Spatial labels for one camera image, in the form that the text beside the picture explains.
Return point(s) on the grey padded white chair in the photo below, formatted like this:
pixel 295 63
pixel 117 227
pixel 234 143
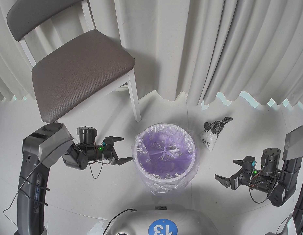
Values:
pixel 80 70

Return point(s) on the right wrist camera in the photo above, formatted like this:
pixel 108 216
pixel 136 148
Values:
pixel 248 164

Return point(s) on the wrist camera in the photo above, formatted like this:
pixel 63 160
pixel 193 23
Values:
pixel 108 143
pixel 248 164

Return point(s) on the white trash bin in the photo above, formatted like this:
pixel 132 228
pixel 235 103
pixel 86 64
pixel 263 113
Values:
pixel 137 155

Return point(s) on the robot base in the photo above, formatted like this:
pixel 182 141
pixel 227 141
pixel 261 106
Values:
pixel 190 221

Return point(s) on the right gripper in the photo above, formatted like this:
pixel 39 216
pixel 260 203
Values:
pixel 242 180

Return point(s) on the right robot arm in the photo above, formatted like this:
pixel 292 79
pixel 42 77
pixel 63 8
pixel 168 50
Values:
pixel 271 160

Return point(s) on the clear printed wrapper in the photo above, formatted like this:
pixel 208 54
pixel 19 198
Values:
pixel 209 142

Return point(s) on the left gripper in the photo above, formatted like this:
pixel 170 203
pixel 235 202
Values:
pixel 106 156

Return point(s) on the purple plastic bag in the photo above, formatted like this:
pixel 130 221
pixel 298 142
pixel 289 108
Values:
pixel 154 141

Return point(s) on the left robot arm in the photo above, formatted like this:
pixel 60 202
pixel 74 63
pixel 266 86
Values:
pixel 51 153

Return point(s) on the black plastic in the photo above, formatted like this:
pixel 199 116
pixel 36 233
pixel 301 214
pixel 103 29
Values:
pixel 216 127

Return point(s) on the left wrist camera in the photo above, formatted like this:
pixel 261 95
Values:
pixel 108 143

